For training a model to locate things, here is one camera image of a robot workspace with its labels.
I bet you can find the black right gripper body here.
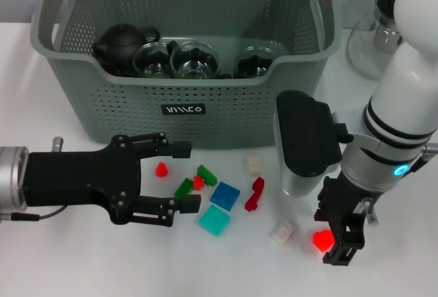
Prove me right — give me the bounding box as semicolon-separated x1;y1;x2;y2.
316;173;370;229

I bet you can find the grey-green perforated storage bin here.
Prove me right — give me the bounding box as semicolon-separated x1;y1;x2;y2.
30;0;343;150

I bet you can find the black clay teapot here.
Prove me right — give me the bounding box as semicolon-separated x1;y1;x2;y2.
92;23;162;68

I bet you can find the bright red slope brick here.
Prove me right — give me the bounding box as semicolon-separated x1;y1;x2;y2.
313;230;335;253

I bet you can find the cream long building brick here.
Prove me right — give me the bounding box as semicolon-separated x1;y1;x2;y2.
244;155;263;177

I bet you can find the dark red curved brick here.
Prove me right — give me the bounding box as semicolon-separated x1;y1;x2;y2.
244;176;266;213

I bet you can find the long green building brick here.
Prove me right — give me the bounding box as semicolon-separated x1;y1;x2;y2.
196;164;218;187

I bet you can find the teal square building plate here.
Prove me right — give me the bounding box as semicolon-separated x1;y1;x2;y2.
197;204;232;238

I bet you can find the grey left gripper cable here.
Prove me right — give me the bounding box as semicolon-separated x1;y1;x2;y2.
0;135;66;222

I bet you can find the blue square building plate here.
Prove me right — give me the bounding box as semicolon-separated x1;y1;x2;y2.
209;181;242;212

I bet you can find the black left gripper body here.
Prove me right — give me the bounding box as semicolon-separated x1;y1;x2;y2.
27;135;143;225

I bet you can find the white two-stud building brick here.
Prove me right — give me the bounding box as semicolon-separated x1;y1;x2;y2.
269;220;298;245

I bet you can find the small green building brick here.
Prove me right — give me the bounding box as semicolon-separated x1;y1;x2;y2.
173;177;194;198

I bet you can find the glass pitcher black lid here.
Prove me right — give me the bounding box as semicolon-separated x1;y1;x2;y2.
346;0;404;79

